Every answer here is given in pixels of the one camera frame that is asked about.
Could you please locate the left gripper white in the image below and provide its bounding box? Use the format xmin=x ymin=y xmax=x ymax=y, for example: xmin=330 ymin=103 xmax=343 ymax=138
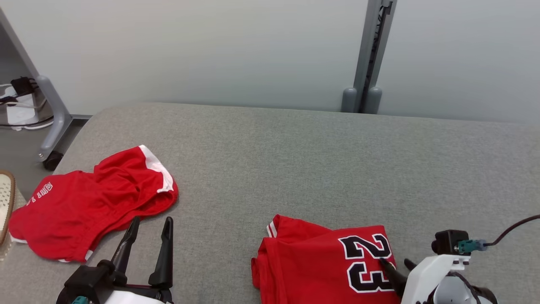
xmin=103 ymin=217 xmax=174 ymax=304

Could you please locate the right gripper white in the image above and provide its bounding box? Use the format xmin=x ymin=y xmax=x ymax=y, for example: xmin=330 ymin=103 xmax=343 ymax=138
xmin=380 ymin=253 xmax=471 ymax=304

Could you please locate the red shorts white side stripe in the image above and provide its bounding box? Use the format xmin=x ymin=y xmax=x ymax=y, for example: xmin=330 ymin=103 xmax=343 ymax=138
xmin=8 ymin=145 xmax=179 ymax=263

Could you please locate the red white number 23 jersey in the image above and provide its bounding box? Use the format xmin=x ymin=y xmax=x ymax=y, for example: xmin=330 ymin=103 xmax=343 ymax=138
xmin=251 ymin=214 xmax=402 ymax=304

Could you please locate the black caster wheel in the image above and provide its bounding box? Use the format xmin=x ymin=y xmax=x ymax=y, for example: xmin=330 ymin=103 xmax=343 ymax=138
xmin=43 ymin=151 xmax=64 ymax=171

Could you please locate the cream perforated basket brown rim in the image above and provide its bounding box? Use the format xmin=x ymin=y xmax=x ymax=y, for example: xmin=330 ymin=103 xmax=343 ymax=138
xmin=0 ymin=170 xmax=16 ymax=246

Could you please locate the white power strip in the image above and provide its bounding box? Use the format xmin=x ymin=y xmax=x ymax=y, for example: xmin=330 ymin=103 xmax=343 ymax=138
xmin=6 ymin=87 xmax=39 ymax=131

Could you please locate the black power plug adapter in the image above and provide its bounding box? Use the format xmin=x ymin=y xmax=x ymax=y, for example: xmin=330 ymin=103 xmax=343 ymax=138
xmin=11 ymin=77 xmax=38 ymax=97

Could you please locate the right camera cable teal connector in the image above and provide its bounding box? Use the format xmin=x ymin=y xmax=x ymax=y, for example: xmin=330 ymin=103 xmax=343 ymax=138
xmin=457 ymin=214 xmax=540 ymax=255

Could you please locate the grey curved metal frame leg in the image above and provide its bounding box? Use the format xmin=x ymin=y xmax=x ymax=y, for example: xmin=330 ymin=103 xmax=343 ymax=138
xmin=0 ymin=8 xmax=73 ymax=163

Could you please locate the grey rounded post foot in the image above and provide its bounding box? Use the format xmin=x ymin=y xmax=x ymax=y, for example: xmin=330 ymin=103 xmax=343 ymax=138
xmin=365 ymin=87 xmax=383 ymax=115
xmin=341 ymin=87 xmax=358 ymax=113

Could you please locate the black floor cable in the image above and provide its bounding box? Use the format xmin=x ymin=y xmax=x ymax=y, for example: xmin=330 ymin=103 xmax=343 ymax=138
xmin=0 ymin=115 xmax=54 ymax=128

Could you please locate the grey vertical partition post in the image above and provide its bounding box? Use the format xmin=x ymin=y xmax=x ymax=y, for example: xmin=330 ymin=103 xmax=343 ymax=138
xmin=352 ymin=0 xmax=397 ymax=114

